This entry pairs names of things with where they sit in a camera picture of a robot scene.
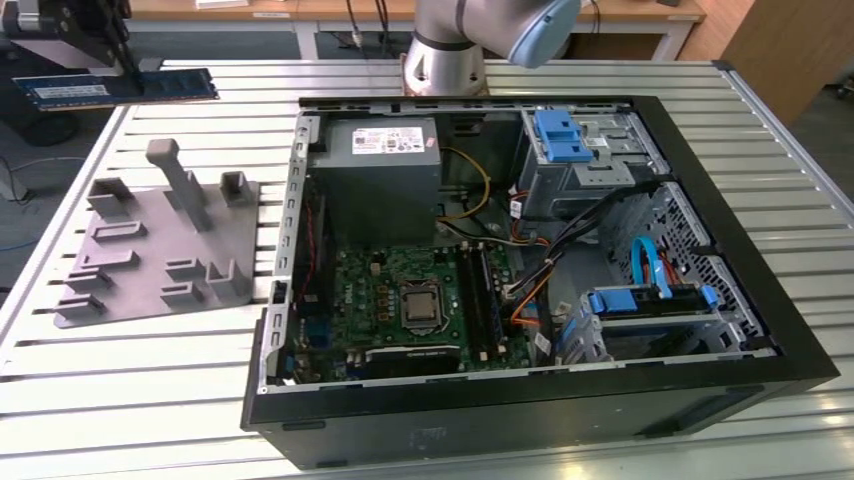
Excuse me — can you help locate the grey parts rack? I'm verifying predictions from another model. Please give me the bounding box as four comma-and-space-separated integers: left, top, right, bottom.
51, 138, 263, 330

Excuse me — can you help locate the green motherboard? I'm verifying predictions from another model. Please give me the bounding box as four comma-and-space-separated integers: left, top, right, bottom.
286, 244, 535, 384

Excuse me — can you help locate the hard disk in blue carrier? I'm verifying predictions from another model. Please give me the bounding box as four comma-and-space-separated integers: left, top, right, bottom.
585, 283, 719, 318

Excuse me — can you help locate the black PC case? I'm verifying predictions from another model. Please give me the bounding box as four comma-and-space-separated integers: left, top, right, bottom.
239, 94, 841, 471

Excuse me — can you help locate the black office chair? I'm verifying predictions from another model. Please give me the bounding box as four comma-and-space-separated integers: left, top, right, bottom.
0, 29, 88, 147

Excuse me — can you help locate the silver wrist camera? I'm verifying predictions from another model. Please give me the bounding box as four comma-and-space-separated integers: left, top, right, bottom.
9, 9, 95, 71

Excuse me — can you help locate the metal disk bay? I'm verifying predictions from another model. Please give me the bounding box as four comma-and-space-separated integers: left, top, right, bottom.
553, 299, 762, 364

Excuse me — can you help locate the CPU socket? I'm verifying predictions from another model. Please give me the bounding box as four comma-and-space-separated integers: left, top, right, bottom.
396, 282, 447, 336

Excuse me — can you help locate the blue flat wire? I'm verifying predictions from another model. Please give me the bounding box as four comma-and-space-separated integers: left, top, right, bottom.
630, 235, 673, 301

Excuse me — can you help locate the metal drive cage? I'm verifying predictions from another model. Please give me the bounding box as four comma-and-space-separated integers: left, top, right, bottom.
517, 107, 669, 221

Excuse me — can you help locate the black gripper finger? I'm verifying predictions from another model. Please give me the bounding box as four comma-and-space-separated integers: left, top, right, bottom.
114, 0, 147, 97

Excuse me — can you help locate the grey metal leg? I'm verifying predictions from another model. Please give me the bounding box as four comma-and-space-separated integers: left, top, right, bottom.
0, 154, 29, 202

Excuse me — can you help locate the black chair base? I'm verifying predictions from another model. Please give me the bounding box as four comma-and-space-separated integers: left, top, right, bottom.
825, 73, 854, 104

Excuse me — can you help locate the black graphics card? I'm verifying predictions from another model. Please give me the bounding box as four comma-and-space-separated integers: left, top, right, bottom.
363, 343, 463, 379

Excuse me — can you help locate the silver CPU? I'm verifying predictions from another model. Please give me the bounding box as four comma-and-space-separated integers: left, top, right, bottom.
402, 291, 439, 321

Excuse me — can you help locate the blue drive bay latch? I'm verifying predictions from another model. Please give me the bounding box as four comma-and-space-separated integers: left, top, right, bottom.
533, 108, 595, 164

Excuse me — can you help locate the wooden desk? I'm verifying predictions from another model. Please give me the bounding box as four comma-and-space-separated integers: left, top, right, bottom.
124, 0, 707, 61

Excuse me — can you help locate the wooden cabinet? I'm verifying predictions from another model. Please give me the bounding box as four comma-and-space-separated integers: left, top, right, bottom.
679, 0, 854, 126

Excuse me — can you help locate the black sleeved wire bundle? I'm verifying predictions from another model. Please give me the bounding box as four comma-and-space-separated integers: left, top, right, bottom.
543, 177, 670, 266

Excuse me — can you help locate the yellow wire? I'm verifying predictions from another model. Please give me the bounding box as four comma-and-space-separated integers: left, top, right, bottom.
436, 146, 492, 221

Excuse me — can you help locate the red wire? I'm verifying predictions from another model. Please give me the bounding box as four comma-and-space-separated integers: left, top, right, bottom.
298, 204, 322, 301

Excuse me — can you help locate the orange wire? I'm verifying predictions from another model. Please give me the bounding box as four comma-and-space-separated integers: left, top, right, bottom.
510, 287, 555, 326

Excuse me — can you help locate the grey power supply white label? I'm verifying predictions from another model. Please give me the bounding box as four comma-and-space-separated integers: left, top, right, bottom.
310, 117, 443, 246

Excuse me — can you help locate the installed RAM stick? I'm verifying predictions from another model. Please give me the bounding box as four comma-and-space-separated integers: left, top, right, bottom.
483, 247, 507, 349

